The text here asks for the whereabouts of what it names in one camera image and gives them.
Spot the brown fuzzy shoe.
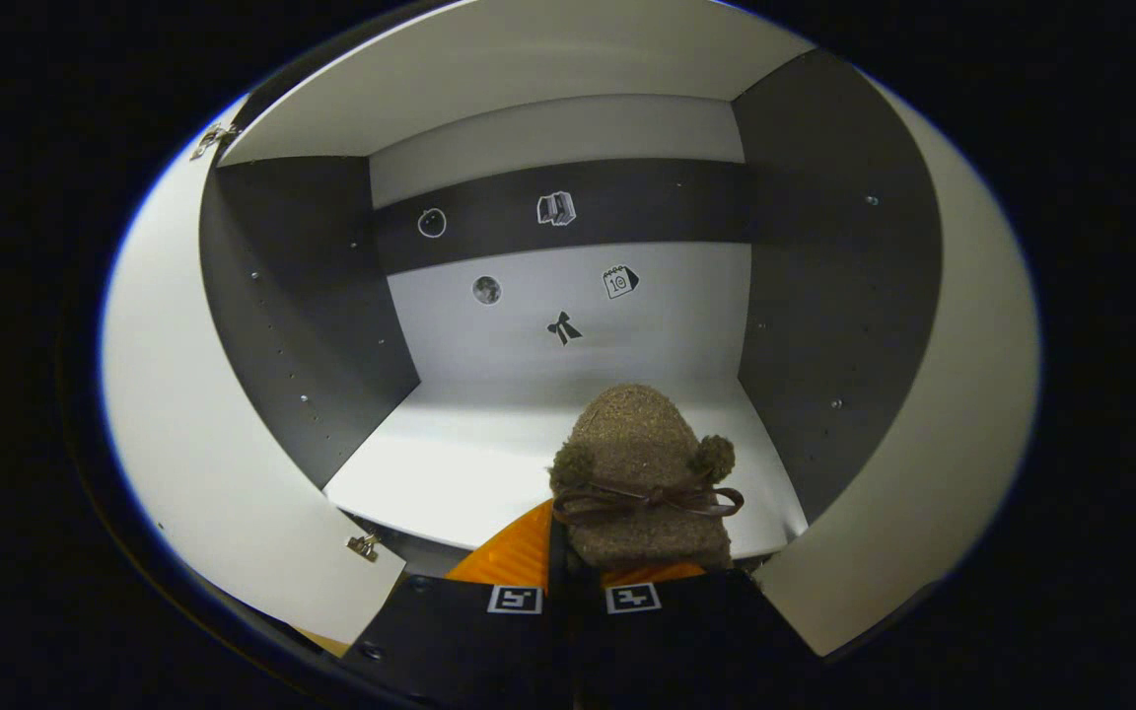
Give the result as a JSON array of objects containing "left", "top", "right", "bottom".
[{"left": 548, "top": 384, "right": 745, "bottom": 573}]

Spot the white cabinet door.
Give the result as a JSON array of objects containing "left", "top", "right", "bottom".
[
  {"left": 755, "top": 74, "right": 1042, "bottom": 659},
  {"left": 100, "top": 94, "right": 406, "bottom": 647}
]

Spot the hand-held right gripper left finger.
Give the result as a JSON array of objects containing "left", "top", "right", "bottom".
[{"left": 336, "top": 498, "right": 574, "bottom": 710}]

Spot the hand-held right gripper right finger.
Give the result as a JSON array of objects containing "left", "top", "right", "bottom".
[{"left": 568, "top": 557, "right": 825, "bottom": 710}]

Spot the white shoe cabinet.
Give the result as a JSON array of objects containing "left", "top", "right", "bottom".
[{"left": 198, "top": 0, "right": 946, "bottom": 583}]

